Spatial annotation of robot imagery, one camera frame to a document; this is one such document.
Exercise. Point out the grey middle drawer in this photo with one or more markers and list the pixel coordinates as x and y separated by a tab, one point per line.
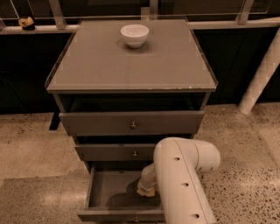
119	148

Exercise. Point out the yellow sponge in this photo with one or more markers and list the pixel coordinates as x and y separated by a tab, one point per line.
148	194

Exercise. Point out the white diagonal pole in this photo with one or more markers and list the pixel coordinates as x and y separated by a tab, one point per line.
263	74

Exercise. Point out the small yellow black object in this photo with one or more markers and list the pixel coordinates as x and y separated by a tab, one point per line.
26	23

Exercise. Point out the grey bottom drawer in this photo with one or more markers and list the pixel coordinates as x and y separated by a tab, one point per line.
112	195

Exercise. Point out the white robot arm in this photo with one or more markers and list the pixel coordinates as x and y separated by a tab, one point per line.
174	175

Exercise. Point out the metal railing frame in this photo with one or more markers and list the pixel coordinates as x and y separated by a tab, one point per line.
51	16

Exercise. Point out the grey drawer cabinet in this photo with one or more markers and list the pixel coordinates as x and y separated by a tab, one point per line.
98	63

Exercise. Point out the grey top drawer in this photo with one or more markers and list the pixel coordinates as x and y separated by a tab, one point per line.
132	116

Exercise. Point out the white ceramic bowl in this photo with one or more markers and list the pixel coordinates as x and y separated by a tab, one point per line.
134	35

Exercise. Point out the grey drawer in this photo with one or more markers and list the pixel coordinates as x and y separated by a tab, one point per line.
132	116
119	148
112	195

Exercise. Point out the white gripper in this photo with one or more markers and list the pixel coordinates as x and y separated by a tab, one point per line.
144	185

